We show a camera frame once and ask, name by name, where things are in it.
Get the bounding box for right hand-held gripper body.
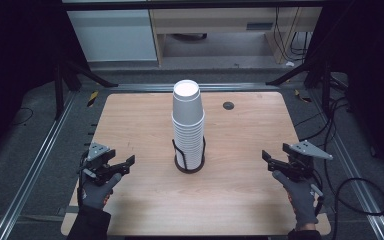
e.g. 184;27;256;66
281;139;334;183

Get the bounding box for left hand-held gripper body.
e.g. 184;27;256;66
79;142;121;186

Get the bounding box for black wire cup holder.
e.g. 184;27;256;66
171;136;207;175

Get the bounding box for stack of white paper cups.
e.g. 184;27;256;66
171;79;206;171

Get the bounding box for person's left hand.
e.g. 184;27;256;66
79;172;123;211

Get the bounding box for yellow black striped tape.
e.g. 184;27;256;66
86;90;100;108
293;88;313;103

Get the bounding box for black metal stand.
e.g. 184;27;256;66
265;59;334;118
53;59;120;121

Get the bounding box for white cabinet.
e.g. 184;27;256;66
66;8;159;63

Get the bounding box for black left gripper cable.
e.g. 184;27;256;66
75;156;89;208

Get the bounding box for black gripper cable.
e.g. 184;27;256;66
75;156;89;208
309;169;384;240

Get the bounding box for black floor cables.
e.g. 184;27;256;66
294;95;352;145

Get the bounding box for aluminium floor rail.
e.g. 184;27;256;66
307;89;384;240
0;90;78;240

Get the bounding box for aluminium cross rail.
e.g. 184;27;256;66
109;82;280;94

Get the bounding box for thin black floor cable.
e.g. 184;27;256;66
10;106;35;127

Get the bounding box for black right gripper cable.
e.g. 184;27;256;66
309;169;384;240

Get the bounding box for bundle of black hanging cables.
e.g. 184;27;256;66
272;6;313;63

